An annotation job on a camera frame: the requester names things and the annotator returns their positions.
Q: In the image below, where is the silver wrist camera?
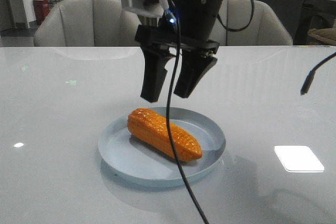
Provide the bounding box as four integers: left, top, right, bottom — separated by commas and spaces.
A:
121, 0, 164, 18

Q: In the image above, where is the orange corn cob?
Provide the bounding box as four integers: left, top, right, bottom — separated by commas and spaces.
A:
127, 108, 203, 162

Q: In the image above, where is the dark side table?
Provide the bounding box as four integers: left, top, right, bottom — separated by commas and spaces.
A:
293, 0, 335, 45

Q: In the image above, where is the grey left armchair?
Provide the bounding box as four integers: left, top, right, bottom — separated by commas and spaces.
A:
34, 0, 140, 47

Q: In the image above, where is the beige cushion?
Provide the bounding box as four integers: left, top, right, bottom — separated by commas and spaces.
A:
308, 27, 335, 46

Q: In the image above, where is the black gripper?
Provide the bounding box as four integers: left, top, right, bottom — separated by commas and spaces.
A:
135, 25, 219, 103

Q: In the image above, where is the black loose cable end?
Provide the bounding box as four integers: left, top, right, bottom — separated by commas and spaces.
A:
300, 52, 336, 96

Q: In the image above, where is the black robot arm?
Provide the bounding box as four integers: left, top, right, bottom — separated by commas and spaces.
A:
135, 0, 223, 102

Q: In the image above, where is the grey right armchair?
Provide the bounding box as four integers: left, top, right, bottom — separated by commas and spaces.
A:
209, 0, 292, 46

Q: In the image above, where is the black camera cable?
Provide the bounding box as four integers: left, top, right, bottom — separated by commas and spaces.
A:
151, 0, 210, 224

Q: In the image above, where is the red trash bin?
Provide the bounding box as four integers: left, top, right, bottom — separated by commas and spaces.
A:
33, 0, 50, 25

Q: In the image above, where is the grey armchair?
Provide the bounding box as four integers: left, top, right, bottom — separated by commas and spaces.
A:
209, 0, 292, 46
34, 0, 140, 47

